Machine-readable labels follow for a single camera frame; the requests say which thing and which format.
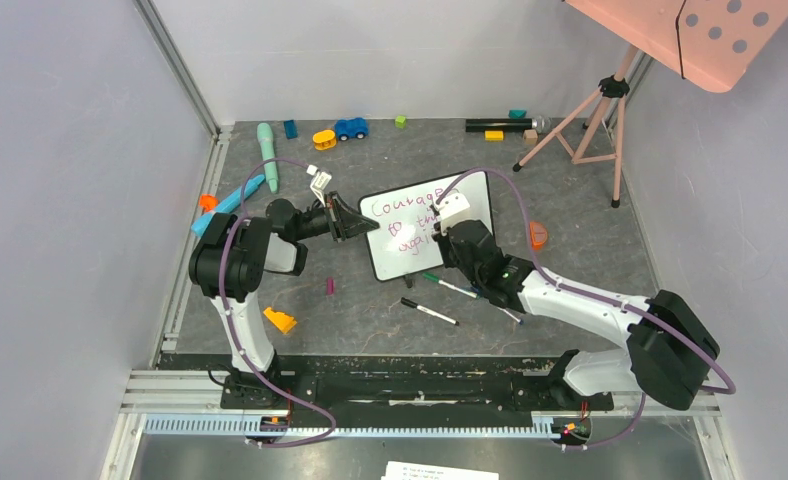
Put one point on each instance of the pink music stand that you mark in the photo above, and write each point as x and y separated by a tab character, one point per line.
708	43

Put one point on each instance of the white slotted cable duct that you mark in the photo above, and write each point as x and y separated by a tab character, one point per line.
273	424

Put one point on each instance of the yellow rectangular block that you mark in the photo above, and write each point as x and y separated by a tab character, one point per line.
494	135

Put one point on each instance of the mint green toy crayon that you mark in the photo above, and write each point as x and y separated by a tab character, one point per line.
265	137

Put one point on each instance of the green whiteboard marker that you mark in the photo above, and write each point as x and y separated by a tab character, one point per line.
434	279

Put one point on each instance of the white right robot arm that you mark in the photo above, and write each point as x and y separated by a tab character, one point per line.
662	348

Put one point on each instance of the orange wedge block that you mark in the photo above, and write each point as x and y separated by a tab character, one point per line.
282	321

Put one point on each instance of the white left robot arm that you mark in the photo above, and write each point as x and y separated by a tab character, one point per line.
233	255

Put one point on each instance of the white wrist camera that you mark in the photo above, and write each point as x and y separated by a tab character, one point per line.
450	211
319	182

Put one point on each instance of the beige wooden cube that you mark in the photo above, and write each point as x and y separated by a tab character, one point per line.
530	137

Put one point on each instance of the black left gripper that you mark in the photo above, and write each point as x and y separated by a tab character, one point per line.
341	216

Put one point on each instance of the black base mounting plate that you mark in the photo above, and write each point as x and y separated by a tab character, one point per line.
410	391

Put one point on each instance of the blue toy crayon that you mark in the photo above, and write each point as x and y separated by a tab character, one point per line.
227	205

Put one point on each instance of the white printed paper sheet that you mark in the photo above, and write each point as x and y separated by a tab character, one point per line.
412	471

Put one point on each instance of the blue toy car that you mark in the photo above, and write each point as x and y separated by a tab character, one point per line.
355	128

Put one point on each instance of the blue whiteboard marker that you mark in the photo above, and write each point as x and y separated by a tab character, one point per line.
514	317

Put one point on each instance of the white whiteboard black frame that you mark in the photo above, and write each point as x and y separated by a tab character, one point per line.
402	245

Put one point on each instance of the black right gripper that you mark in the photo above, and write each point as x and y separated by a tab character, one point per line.
451	237

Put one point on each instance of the teal block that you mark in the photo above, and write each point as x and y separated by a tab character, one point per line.
517	113

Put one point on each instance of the black cylinder tube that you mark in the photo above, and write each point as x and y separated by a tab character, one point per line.
500	124

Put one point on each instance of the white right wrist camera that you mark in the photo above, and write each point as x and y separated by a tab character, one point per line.
450	211

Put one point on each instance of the orange semicircle toy piece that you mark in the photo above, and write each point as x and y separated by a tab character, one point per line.
538	235

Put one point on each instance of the dark blue block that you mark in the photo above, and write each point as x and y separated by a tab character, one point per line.
291	130

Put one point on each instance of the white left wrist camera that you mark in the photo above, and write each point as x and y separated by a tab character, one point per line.
319	182

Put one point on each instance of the small orange toy piece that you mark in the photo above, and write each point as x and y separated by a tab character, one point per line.
208	202

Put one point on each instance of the black whiteboard marker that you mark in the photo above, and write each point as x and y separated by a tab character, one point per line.
419	307

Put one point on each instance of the yellow orange oval toy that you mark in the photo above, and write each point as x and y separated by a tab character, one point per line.
324	139

